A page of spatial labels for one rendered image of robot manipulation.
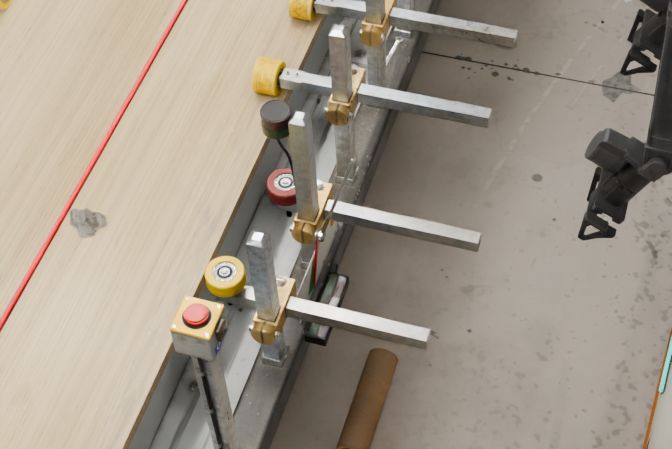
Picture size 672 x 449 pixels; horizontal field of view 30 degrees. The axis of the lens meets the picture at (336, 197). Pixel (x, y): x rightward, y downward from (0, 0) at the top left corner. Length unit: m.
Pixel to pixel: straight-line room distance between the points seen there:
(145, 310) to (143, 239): 0.17
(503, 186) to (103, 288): 1.62
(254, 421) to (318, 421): 0.81
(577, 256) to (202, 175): 1.36
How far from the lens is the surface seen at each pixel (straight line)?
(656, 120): 2.20
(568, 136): 3.93
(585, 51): 4.20
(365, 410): 3.24
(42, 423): 2.37
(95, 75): 2.90
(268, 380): 2.57
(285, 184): 2.60
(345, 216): 2.61
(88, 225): 2.59
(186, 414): 2.65
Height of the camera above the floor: 2.90
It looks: 51 degrees down
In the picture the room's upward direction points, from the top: 4 degrees counter-clockwise
